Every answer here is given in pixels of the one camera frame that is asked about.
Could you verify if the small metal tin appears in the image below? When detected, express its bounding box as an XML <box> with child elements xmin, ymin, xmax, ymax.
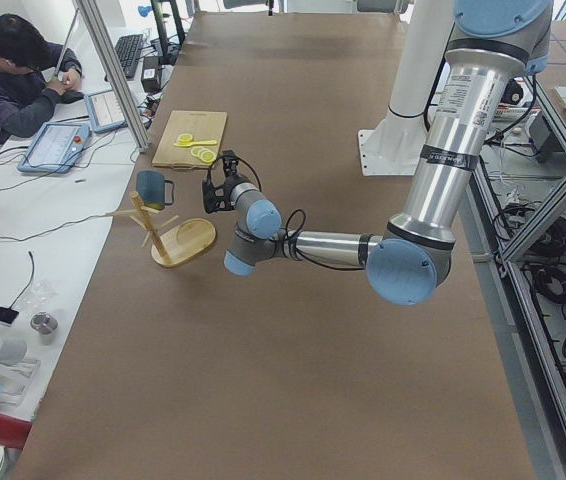
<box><xmin>30</xmin><ymin>312</ymin><xmax>58</xmax><ymax>345</ymax></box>

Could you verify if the seated person dark jacket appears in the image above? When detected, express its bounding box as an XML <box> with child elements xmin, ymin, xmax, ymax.
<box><xmin>0</xmin><ymin>13</ymin><xmax>82</xmax><ymax>144</ymax></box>

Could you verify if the wooden cutting board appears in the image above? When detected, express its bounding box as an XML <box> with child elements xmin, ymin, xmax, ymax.
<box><xmin>152</xmin><ymin>110</ymin><xmax>227</xmax><ymax>169</ymax></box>

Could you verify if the grey cup on tray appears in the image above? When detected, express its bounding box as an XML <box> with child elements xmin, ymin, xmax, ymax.
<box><xmin>0</xmin><ymin>336</ymin><xmax>27</xmax><ymax>365</ymax></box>

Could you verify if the yellow toy knife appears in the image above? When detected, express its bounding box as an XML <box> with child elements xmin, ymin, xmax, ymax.
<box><xmin>173</xmin><ymin>140</ymin><xmax>218</xmax><ymax>148</ymax></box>

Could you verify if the yellow lemon slice toy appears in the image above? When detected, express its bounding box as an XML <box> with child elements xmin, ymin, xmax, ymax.
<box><xmin>175</xmin><ymin>132</ymin><xmax>194</xmax><ymax>146</ymax></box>

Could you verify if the blue cup yellow inside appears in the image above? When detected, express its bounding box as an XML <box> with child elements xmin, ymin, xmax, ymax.
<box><xmin>136</xmin><ymin>170</ymin><xmax>175</xmax><ymax>210</ymax></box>

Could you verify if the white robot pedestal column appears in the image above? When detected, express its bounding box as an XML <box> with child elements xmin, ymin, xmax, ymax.
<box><xmin>358</xmin><ymin>1</ymin><xmax>454</xmax><ymax>176</ymax></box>

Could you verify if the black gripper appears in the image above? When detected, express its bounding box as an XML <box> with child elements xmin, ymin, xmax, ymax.
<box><xmin>221</xmin><ymin>173</ymin><xmax>253</xmax><ymax>210</ymax></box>

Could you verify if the teach pendant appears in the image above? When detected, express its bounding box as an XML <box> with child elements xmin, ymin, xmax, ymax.
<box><xmin>17</xmin><ymin>122</ymin><xmax>91</xmax><ymax>174</ymax></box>
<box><xmin>83</xmin><ymin>89</ymin><xmax>127</xmax><ymax>134</ymax></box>

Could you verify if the wooden cup storage rack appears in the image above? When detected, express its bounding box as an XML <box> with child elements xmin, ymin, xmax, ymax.
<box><xmin>107</xmin><ymin>191</ymin><xmax>217</xmax><ymax>268</ymax></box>

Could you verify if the teach pendant near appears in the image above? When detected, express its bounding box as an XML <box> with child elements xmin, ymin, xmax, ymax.
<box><xmin>17</xmin><ymin>122</ymin><xmax>91</xmax><ymax>174</ymax></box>

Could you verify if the black keyboard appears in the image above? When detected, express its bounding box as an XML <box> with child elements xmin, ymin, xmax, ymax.
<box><xmin>114</xmin><ymin>34</ymin><xmax>145</xmax><ymax>79</ymax></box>

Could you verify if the teach pendant far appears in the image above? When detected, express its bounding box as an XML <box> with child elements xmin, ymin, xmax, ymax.
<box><xmin>83</xmin><ymin>89</ymin><xmax>127</xmax><ymax>134</ymax></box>

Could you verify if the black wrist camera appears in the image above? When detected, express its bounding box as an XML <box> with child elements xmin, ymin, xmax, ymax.
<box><xmin>202</xmin><ymin>170</ymin><xmax>231</xmax><ymax>214</ymax></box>

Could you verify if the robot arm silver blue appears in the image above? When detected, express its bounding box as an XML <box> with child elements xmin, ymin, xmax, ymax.
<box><xmin>220</xmin><ymin>1</ymin><xmax>552</xmax><ymax>305</ymax></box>

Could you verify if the aluminium frame post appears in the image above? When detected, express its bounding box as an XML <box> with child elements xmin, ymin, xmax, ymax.
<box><xmin>74</xmin><ymin>0</ymin><xmax>150</xmax><ymax>153</ymax></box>

